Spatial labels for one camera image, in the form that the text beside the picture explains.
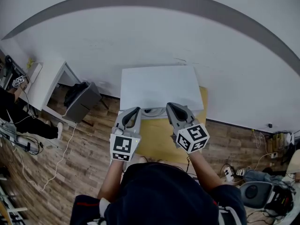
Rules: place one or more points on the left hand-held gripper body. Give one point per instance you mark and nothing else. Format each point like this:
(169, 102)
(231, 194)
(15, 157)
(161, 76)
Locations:
(122, 146)

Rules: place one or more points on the light wooden table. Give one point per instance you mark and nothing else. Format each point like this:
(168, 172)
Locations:
(154, 137)

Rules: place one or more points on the black jacket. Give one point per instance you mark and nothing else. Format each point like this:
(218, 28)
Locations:
(75, 94)

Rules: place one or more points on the small white adapter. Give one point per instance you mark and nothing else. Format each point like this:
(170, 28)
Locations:
(273, 155)

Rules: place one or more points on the white power strip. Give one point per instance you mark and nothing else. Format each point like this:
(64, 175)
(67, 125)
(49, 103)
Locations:
(229, 174)

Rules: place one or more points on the beige round table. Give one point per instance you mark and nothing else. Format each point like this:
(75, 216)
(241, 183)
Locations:
(294, 163)

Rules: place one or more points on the grey office chair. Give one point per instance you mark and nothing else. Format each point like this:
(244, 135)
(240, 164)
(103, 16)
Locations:
(255, 194)

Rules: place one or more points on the white microwave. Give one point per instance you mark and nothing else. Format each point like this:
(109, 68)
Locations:
(159, 85)

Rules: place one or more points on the person's left forearm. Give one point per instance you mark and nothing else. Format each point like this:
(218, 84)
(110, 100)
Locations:
(110, 182)

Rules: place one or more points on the person's right forearm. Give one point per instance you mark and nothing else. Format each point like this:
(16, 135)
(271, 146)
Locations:
(204, 170)

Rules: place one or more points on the person's right white shoe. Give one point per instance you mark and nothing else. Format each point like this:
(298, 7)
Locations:
(160, 161)

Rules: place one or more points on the person's dark shirt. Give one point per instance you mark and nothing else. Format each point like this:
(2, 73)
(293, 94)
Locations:
(159, 191)

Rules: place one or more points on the person's left white shoe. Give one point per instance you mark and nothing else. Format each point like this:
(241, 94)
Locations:
(142, 159)

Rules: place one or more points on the brown cardboard box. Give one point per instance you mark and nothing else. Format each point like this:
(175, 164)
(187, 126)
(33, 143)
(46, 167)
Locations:
(279, 142)

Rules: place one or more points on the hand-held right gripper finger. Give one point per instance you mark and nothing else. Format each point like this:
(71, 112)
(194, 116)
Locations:
(189, 116)
(173, 118)

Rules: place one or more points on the white flat device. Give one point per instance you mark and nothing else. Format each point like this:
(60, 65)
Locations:
(34, 72)

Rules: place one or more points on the small yellow object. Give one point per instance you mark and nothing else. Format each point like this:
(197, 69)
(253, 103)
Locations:
(29, 63)

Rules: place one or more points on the person's white shoe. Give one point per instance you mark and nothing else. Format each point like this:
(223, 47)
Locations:
(160, 161)
(142, 159)

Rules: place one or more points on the metal rack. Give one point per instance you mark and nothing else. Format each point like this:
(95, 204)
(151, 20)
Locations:
(11, 210)

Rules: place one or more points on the white desk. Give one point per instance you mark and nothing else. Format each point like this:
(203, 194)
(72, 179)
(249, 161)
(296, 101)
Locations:
(47, 83)

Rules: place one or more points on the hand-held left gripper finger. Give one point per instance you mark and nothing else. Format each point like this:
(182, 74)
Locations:
(137, 125)
(119, 122)

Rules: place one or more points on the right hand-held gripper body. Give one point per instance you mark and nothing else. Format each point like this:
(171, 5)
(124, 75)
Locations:
(192, 137)

